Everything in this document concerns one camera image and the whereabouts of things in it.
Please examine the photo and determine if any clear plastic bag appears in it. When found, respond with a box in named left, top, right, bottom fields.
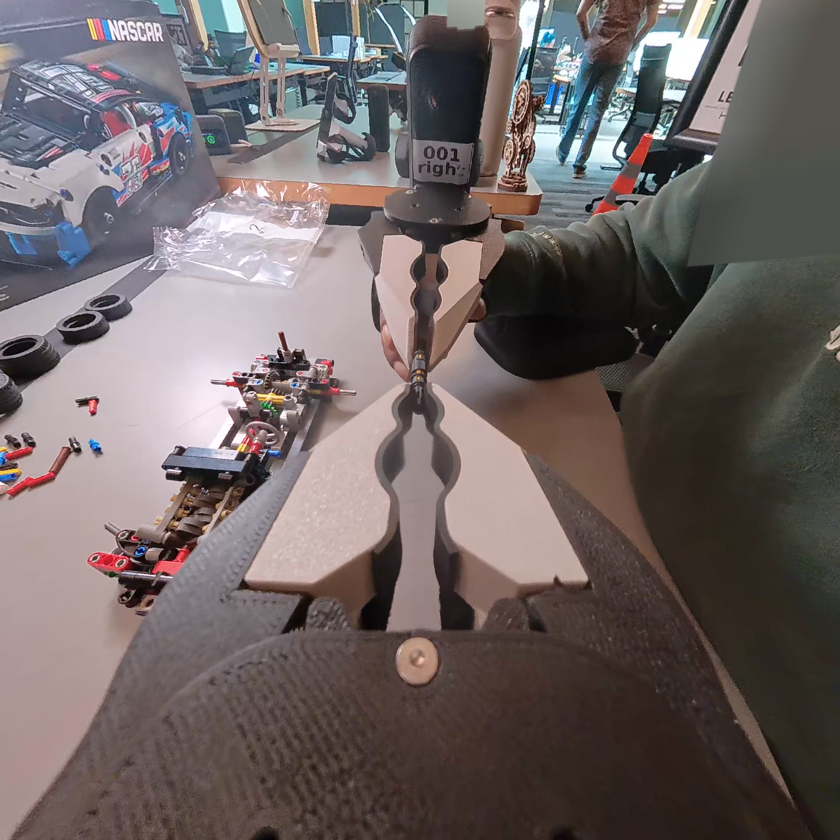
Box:
left=144, top=184, right=330, bottom=288

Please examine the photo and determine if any wooden stand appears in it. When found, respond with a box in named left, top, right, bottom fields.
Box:
left=238, top=0, right=316, bottom=135

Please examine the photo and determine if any lego set box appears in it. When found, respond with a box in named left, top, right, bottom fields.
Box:
left=0, top=0, right=221, bottom=312

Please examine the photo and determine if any orange traffic cone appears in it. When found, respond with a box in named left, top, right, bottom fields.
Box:
left=591, top=133, right=654, bottom=217

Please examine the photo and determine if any pile of small lego pieces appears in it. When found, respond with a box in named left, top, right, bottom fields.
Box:
left=0, top=430, right=105, bottom=498

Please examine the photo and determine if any brown gear sculpture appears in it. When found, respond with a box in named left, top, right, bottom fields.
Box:
left=497, top=80, right=546, bottom=193

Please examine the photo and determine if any beige water bottle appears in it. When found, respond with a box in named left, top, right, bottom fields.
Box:
left=478, top=7, right=522, bottom=178

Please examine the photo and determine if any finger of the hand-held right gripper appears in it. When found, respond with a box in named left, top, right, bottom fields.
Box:
left=423, top=241, right=488, bottom=370
left=373, top=235, right=427, bottom=383

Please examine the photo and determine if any long background table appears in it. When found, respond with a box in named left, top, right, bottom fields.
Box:
left=210, top=105, right=544, bottom=217

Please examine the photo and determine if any idle hand-held gripper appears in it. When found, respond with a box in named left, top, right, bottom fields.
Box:
left=316, top=72, right=378, bottom=163

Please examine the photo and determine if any lego car chassis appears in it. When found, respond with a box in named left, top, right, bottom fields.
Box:
left=87, top=331, right=358, bottom=614

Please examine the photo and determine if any black office chair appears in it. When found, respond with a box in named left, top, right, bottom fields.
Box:
left=610, top=42, right=677, bottom=194

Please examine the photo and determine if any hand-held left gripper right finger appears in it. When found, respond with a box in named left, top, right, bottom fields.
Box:
left=425, top=386, right=591, bottom=630

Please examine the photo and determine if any person's right hand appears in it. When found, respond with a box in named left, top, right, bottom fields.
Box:
left=378, top=308, right=414, bottom=383

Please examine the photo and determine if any black framed sign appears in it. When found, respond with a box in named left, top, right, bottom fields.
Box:
left=666, top=0, right=752, bottom=155

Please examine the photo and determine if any person's right forearm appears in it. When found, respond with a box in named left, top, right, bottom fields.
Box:
left=474, top=164, right=723, bottom=382

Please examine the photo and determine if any black device green light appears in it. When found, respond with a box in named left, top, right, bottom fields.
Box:
left=197, top=108, right=249, bottom=156

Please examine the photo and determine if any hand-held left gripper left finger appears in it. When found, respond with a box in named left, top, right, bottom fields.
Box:
left=243, top=384, right=412, bottom=630

